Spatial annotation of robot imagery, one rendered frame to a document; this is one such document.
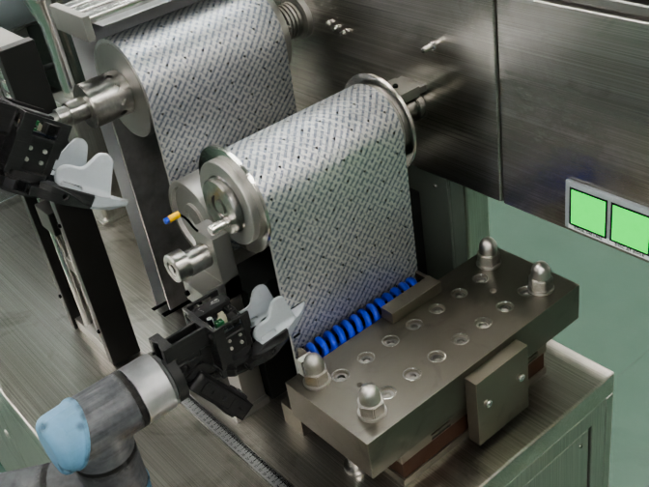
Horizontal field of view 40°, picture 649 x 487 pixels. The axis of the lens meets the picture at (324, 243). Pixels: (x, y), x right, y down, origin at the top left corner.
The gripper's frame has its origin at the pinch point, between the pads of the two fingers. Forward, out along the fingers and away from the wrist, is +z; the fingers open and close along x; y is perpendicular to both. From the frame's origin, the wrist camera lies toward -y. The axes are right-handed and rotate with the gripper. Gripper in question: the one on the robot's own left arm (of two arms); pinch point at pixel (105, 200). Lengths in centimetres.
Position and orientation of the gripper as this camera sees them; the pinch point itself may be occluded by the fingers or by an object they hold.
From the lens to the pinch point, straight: 100.5
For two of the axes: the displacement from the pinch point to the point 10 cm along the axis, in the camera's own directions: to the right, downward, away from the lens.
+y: 3.7, -9.2, -1.2
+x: -6.3, -3.5, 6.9
